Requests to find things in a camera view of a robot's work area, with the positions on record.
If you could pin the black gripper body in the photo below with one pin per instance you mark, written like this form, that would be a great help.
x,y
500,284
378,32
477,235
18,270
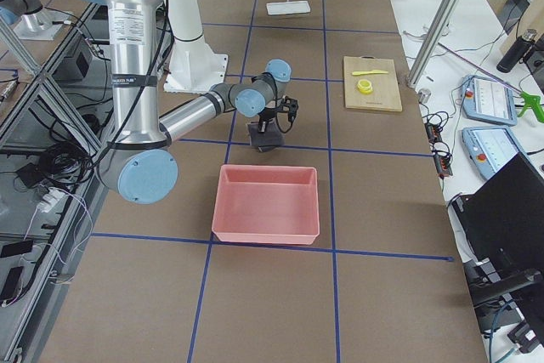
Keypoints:
x,y
266,116

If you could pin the dark grey cloth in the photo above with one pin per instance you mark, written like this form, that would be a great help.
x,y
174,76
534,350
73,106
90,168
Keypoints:
x,y
270,139

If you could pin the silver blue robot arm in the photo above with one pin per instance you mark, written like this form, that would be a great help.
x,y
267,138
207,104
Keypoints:
x,y
135,161

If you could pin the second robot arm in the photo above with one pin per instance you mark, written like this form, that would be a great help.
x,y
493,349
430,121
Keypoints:
x,y
30,19

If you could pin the black water bottle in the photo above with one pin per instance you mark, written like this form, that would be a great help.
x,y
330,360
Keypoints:
x,y
517,51

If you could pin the pink plastic bin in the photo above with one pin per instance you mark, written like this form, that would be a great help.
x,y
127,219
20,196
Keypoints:
x,y
267,205

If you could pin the white rectangular tray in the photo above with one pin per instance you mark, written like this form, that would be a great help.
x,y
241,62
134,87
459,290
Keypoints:
x,y
288,8

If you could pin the yellow plastic knife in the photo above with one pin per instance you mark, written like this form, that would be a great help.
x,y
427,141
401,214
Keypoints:
x,y
370,72

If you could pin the wooden cutting board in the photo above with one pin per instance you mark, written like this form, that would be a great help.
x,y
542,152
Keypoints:
x,y
386,94

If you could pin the small silver cylinder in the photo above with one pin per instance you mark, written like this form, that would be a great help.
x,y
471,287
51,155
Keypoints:
x,y
424,95

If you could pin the upper teach pendant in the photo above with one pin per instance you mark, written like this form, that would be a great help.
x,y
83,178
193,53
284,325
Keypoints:
x,y
487,100

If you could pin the teach pendant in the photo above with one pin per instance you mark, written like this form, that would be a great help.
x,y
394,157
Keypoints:
x,y
490,148
487,100

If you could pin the lower teach pendant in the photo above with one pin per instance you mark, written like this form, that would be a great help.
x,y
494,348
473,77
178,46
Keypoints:
x,y
490,148

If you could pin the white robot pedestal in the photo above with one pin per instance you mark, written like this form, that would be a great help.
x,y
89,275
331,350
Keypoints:
x,y
193,66

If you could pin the aluminium frame post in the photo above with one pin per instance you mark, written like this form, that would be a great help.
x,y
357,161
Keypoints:
x,y
431,40

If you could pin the green handled reacher tool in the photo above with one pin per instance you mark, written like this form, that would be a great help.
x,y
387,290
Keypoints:
x,y
531,102

